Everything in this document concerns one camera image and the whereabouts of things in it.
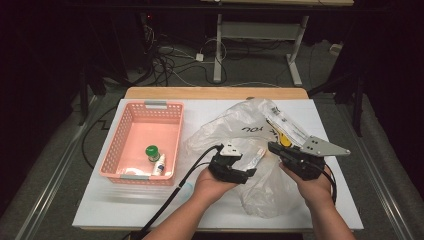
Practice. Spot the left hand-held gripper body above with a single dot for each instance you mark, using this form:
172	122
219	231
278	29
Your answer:
226	168

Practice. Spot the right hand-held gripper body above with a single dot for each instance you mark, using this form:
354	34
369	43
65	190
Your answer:
303	165

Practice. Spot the clear smiley plastic bag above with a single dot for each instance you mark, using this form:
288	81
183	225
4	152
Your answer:
266	193

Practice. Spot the small white dropper bottle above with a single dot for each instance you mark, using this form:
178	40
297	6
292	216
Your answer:
159	166

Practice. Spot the small green-capped bottle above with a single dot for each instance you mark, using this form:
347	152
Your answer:
152	150

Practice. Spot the pink perforated plastic basket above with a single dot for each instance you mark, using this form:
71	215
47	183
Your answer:
160	125

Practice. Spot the person's left hand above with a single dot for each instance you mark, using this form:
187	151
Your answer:
210	186

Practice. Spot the person's right hand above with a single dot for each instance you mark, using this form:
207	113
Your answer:
313	190

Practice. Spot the black stand leg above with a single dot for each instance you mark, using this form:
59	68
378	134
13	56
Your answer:
358	106
83	100

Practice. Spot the flat white packet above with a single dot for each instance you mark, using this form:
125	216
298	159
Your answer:
136	172

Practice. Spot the white table board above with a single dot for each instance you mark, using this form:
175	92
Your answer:
133	206

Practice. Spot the white power strip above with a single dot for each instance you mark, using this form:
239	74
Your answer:
336	49

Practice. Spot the white power adapter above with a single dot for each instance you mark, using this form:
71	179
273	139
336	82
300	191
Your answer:
199	57

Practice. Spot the black device with red light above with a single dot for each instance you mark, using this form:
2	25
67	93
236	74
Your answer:
148	23

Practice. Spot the metal floor rail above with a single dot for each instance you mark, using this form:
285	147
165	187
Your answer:
376	186
56	173

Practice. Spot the white table frame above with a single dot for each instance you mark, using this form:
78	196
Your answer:
260	30

